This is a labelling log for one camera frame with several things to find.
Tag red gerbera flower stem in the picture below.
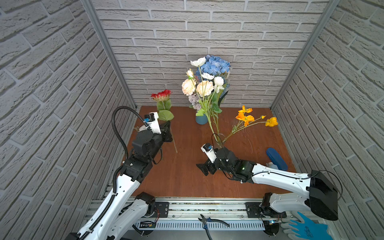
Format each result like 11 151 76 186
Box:
150 89 178 154

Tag white lilac flower bouquet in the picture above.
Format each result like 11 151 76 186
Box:
188 94 202 111

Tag yellow white poppy stem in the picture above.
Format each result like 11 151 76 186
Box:
222 106 279 143

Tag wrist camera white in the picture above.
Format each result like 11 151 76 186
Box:
144 112 161 135
201 143 217 164

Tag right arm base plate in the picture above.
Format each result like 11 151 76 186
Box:
245 202 287 219

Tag cream peony flower stem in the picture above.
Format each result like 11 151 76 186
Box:
182 69 225 148

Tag teal ceramic vase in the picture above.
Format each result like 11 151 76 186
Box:
196 114 208 125

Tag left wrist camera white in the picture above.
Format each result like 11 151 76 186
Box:
144 112 161 135

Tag blue spray bottle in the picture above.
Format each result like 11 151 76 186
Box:
266 148 288 171

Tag blue hydrangea flower stem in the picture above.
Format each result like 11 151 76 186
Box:
196 55 231 88

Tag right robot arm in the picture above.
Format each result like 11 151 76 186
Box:
197 144 339 221

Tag white poppy flower stem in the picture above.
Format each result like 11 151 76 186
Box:
182 55 230 122

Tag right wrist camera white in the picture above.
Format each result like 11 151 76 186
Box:
201 143 217 164

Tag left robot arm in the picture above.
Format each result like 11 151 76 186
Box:
66 121 173 240

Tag black corrugated cable hose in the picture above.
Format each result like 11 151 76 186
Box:
77 106 146 240

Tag black handled pliers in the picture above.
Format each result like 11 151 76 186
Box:
197 214 231 240

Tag aluminium rail frame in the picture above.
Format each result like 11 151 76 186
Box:
135 198 297 232

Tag blue work glove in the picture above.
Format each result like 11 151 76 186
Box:
280 211 333 240

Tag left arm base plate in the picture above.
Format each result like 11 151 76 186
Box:
141 201 170 219

